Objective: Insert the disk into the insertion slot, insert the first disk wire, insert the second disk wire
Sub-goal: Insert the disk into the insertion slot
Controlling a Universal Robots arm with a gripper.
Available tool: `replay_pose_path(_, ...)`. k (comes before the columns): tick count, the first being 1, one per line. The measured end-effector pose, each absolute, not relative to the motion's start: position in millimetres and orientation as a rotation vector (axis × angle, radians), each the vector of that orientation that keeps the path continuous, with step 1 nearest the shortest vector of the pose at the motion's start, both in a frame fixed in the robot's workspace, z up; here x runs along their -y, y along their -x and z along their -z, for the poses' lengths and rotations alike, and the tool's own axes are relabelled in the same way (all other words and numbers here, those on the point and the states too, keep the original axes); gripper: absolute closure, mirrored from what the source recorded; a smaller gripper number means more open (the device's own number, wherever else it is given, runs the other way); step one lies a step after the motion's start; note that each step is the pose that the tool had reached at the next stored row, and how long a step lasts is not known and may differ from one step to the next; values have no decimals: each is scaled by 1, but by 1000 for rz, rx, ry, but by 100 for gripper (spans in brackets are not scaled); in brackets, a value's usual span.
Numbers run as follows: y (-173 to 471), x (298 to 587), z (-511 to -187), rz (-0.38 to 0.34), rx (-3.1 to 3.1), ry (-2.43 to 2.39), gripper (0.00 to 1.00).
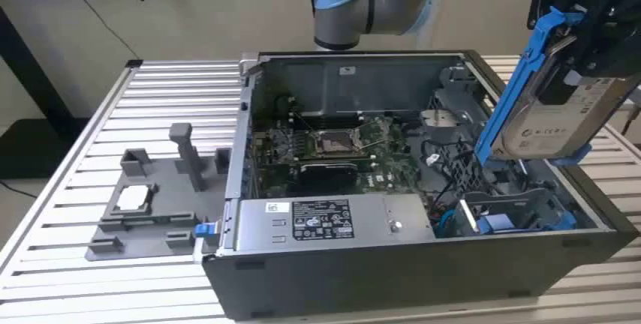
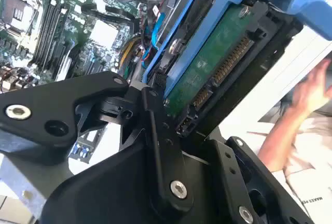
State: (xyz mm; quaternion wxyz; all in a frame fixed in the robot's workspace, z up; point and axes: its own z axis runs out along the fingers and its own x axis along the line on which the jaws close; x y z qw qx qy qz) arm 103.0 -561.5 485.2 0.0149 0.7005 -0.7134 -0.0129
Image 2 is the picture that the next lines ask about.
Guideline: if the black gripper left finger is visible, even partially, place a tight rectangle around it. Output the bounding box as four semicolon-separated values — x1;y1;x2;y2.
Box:
0;70;195;212

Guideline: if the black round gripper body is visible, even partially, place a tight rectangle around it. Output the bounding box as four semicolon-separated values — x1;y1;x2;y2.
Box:
40;137;236;224

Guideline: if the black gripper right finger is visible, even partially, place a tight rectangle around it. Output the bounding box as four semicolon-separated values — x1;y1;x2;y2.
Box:
209;135;316;224

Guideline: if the hard disk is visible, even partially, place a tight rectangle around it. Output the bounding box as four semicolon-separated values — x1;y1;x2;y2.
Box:
142;0;332;138

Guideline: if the person's bare hand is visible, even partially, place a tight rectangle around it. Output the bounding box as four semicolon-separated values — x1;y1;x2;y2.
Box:
289;58;332;115

